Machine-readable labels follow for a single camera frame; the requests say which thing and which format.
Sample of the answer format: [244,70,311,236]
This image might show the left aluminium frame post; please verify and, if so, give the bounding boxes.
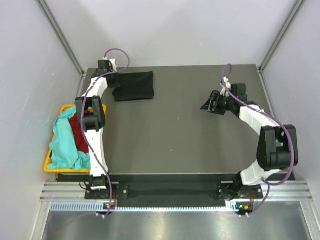
[36,0,87,76]

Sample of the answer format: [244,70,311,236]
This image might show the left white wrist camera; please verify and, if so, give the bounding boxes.
[103,57,117,72]

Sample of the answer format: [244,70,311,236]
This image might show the black t-shirt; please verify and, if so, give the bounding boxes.
[112,71,155,102]

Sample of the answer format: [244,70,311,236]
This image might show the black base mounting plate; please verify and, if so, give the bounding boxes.
[83,173,263,207]

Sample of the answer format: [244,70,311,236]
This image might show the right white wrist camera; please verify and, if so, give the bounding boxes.
[220,77,231,98]

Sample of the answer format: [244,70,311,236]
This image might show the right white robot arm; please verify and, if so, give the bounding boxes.
[201,83,299,198]

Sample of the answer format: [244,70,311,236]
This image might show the slotted grey cable duct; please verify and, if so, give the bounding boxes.
[50,201,250,213]

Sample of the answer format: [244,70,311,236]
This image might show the aluminium frame post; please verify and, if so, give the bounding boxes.
[258,0,307,72]
[36,0,87,76]

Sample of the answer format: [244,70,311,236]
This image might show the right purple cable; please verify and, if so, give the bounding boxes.
[221,63,296,217]

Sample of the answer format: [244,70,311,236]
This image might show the purple cable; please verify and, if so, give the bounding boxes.
[82,48,131,217]
[221,63,296,217]

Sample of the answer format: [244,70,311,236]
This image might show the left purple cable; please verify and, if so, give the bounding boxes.
[82,48,131,217]

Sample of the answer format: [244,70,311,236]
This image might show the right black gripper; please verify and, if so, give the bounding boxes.
[200,90,235,116]

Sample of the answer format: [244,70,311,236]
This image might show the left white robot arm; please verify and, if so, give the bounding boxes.
[75,57,119,199]

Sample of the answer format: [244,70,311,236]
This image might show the dark red t-shirt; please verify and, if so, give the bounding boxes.
[69,113,89,154]

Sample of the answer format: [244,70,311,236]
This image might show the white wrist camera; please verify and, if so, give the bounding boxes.
[220,77,231,98]
[103,57,117,72]

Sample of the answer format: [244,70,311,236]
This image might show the teal t-shirt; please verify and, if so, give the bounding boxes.
[48,107,91,171]

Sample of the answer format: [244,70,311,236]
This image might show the right aluminium frame post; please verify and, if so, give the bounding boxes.
[258,0,307,72]

